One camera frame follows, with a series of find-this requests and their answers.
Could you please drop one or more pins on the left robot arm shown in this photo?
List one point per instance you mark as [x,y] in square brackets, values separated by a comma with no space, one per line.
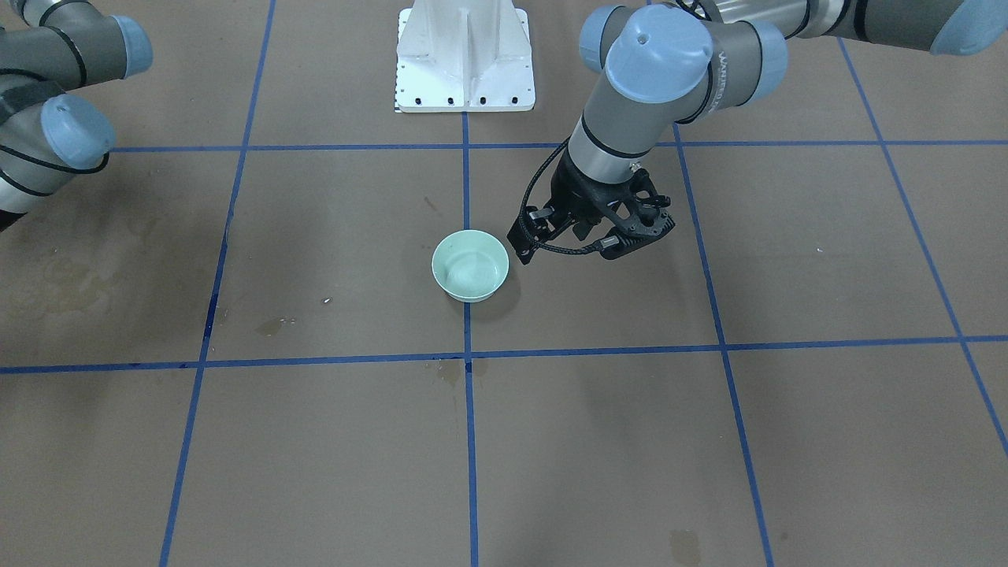
[677,62]

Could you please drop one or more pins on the mint green ceramic bowl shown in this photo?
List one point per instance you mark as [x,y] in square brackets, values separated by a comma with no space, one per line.
[470,265]

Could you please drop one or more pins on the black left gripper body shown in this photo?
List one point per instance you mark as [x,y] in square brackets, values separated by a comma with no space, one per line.
[565,194]

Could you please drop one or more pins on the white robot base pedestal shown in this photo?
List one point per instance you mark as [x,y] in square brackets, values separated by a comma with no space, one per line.
[464,57]

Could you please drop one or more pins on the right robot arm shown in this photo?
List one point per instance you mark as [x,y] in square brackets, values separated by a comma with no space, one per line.
[49,135]

